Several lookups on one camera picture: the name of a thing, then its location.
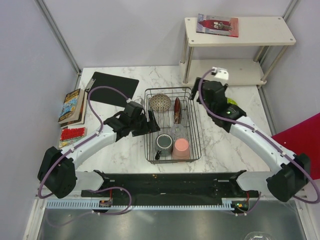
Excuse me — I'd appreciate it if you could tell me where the red floral plate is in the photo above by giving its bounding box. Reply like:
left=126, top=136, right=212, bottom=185
left=174, top=97, right=182, bottom=124

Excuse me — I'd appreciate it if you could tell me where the white cable duct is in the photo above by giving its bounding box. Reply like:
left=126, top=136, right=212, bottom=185
left=45, top=199, right=235, bottom=211

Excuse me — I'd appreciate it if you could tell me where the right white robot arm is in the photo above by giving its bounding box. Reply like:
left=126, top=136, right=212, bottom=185
left=190, top=77, right=314, bottom=202

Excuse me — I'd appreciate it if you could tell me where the red cover book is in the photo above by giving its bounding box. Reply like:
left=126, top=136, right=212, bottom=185
left=58, top=127, right=87, bottom=149

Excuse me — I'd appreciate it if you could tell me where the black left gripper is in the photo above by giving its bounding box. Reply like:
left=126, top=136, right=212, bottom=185
left=130, top=109, right=160, bottom=137

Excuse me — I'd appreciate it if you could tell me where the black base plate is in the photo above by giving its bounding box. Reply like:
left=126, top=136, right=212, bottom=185
left=81, top=172, right=259, bottom=206

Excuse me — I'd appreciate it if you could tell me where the colourful paperback book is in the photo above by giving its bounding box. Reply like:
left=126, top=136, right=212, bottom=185
left=58, top=88, right=85, bottom=124

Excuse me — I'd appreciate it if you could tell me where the pink plastic cup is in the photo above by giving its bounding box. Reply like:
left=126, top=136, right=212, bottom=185
left=172, top=138, right=190, bottom=160

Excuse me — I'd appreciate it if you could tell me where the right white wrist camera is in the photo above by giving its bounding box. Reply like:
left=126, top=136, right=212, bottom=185
left=211, top=67, right=229, bottom=81

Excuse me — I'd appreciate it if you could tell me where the red illustrated booklet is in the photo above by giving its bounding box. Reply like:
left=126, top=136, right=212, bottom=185
left=196, top=14, right=239, bottom=38

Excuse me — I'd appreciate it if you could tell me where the red folder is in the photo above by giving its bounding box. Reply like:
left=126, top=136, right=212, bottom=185
left=272, top=114, right=320, bottom=180

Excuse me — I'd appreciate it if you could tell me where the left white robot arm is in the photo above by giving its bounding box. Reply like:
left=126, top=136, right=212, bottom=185
left=37, top=101, right=160, bottom=199

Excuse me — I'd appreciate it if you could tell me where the grey ceramic mug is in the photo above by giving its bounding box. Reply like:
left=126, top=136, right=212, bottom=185
left=154, top=133, right=174, bottom=160

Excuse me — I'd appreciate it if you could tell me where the clear glass tumbler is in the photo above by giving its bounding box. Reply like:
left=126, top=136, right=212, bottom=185
left=170, top=124, right=186, bottom=140

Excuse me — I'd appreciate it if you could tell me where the white two-tier shelf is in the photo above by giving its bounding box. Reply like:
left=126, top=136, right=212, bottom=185
left=179, top=16, right=296, bottom=86

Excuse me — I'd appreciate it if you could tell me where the patterned beige bowl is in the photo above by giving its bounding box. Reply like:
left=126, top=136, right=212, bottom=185
left=149, top=93, right=172, bottom=112

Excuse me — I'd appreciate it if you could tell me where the black wire dish rack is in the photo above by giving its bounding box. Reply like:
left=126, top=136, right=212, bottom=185
left=144, top=87, right=202, bottom=164

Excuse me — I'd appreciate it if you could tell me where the black clipboard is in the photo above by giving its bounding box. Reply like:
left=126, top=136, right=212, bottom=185
left=85, top=71, right=140, bottom=106

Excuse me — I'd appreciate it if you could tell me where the lime green plate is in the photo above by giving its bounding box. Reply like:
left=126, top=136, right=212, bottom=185
left=227, top=98, right=238, bottom=106

